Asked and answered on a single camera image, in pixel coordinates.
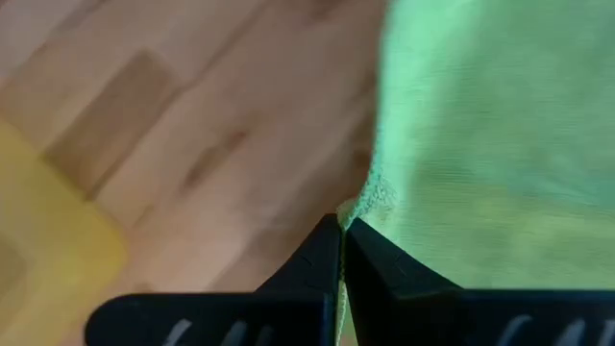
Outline ribbed green microfiber towel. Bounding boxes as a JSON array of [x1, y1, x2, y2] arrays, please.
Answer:
[[334, 0, 615, 346]]

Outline yellow translucent plastic basket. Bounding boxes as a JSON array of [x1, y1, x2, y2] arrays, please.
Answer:
[[0, 118, 129, 346]]

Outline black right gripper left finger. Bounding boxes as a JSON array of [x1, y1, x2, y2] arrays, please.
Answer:
[[85, 213, 344, 346]]

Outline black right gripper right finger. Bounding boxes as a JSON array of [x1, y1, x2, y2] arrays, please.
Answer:
[[343, 217, 615, 346]]

